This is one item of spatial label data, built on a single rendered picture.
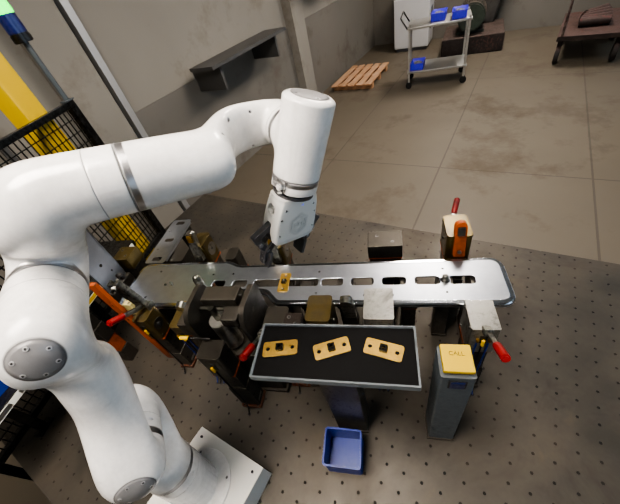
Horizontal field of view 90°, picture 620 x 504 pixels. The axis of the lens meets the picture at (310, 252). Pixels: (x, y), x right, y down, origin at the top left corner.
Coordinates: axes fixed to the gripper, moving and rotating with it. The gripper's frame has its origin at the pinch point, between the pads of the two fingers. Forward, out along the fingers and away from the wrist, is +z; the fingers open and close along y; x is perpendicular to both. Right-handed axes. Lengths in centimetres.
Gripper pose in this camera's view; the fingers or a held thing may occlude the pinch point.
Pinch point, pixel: (283, 252)
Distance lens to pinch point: 66.5
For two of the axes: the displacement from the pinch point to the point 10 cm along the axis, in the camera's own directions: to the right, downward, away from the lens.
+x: -6.7, -5.6, 4.9
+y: 7.2, -3.3, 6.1
